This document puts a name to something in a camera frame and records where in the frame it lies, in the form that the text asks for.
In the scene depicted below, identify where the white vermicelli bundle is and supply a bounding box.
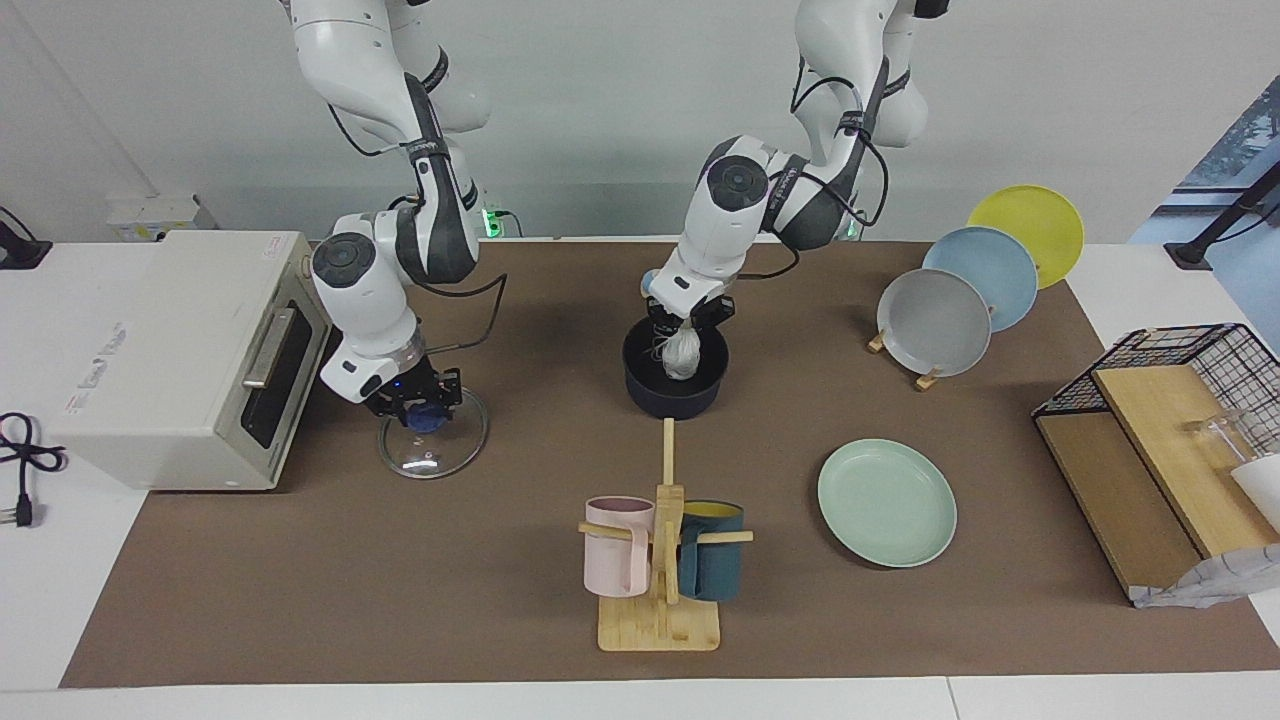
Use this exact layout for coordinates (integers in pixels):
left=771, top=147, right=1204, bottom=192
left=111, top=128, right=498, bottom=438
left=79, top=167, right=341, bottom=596
left=655, top=320, right=706, bottom=381

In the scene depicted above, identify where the glass lid with blue knob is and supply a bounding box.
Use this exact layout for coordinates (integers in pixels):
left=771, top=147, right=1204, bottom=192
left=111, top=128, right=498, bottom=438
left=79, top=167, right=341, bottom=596
left=378, top=385, right=491, bottom=479

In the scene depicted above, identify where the grey plate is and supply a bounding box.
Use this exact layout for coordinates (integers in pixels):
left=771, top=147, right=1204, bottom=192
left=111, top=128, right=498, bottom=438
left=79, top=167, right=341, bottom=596
left=877, top=268, right=993, bottom=378

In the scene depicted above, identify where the wooden plate rack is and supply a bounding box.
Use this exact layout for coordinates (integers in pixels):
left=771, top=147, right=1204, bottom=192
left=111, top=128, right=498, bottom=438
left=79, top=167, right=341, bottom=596
left=867, top=300, right=1001, bottom=392

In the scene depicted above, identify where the mint green plate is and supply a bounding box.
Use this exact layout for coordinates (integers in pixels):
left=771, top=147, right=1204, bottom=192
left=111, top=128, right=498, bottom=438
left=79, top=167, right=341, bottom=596
left=817, top=438, right=958, bottom=569

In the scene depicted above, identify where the light blue plate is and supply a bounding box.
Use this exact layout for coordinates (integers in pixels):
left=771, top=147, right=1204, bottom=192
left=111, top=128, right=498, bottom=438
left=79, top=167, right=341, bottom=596
left=922, top=227, right=1039, bottom=333

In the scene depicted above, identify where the yellow plate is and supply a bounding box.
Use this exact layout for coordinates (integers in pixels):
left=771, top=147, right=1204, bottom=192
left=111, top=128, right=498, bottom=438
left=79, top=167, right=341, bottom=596
left=967, top=185, right=1085, bottom=291

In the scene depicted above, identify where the dark blue saucepan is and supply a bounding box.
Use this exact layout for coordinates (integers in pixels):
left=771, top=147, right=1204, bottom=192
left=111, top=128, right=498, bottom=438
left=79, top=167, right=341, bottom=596
left=622, top=316, right=729, bottom=421

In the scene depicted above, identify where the brown table mat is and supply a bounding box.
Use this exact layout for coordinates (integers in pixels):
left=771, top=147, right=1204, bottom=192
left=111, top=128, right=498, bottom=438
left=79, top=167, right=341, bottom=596
left=60, top=240, right=1280, bottom=689

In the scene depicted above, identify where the pink mug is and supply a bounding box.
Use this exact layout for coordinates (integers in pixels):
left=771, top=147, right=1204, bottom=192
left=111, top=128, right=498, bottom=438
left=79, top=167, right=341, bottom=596
left=584, top=496, right=656, bottom=599

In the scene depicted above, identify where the white toaster oven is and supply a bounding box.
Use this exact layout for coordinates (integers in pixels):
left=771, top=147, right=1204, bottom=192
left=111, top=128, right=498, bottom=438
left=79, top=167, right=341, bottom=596
left=50, top=231, right=341, bottom=492

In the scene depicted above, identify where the dark teal mug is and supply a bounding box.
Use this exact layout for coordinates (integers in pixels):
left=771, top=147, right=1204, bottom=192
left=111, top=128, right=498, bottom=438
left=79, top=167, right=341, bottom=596
left=677, top=500, right=745, bottom=602

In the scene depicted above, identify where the wooden mug tree stand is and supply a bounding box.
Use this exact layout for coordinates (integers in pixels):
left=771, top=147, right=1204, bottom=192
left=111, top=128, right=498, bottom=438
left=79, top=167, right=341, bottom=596
left=578, top=418, right=754, bottom=653

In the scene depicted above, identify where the white power strip box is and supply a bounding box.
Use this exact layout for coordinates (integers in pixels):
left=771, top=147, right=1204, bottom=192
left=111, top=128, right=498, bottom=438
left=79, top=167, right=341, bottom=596
left=108, top=195, right=216, bottom=242

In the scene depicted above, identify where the black desk clamp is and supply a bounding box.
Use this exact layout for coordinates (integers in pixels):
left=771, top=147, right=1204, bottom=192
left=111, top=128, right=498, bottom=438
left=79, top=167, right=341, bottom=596
left=0, top=207, right=53, bottom=269

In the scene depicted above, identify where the brown wooden board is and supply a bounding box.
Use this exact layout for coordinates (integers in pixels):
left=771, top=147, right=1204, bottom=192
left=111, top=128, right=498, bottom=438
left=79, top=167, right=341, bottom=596
left=1035, top=412, right=1206, bottom=601

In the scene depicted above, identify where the clear glass cup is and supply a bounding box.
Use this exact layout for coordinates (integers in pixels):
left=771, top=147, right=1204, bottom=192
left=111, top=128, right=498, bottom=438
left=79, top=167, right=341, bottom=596
left=1185, top=412, right=1256, bottom=466

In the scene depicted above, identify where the grey patterned cloth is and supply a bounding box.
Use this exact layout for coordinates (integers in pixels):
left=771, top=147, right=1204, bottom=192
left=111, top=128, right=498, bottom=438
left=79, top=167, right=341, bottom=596
left=1130, top=545, right=1280, bottom=609

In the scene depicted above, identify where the white cup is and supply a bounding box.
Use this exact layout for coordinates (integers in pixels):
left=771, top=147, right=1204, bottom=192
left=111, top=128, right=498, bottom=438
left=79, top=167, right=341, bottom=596
left=1230, top=455, right=1280, bottom=531

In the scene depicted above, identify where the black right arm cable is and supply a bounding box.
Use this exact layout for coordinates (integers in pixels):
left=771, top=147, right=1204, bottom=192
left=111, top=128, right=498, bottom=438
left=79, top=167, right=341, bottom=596
left=410, top=272, right=509, bottom=353

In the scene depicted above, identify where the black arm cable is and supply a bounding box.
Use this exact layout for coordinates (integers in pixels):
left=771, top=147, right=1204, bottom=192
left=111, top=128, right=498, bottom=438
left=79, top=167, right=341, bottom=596
left=740, top=55, right=891, bottom=281
left=410, top=272, right=509, bottom=353

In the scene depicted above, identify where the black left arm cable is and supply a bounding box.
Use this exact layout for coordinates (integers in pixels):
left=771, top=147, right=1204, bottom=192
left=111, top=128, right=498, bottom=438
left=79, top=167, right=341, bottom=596
left=740, top=55, right=891, bottom=281

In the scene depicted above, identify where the black power cable with plug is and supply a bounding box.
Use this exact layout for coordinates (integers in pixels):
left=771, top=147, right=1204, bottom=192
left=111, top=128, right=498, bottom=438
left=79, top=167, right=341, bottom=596
left=0, top=412, right=66, bottom=529

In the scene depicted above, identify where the black wire basket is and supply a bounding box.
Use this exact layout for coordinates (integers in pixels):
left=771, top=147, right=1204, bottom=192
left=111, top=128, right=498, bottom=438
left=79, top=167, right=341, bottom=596
left=1032, top=323, right=1280, bottom=461

